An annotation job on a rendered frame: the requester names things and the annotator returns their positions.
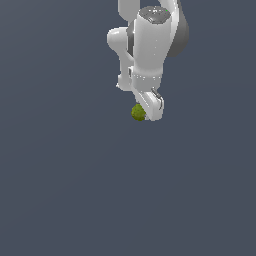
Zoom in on small green bumpy ball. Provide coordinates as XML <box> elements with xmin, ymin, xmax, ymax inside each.
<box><xmin>130</xmin><ymin>103</ymin><xmax>147</xmax><ymax>122</ymax></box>

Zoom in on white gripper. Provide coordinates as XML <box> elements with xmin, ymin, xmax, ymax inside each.
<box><xmin>132</xmin><ymin>87</ymin><xmax>165</xmax><ymax>122</ymax></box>

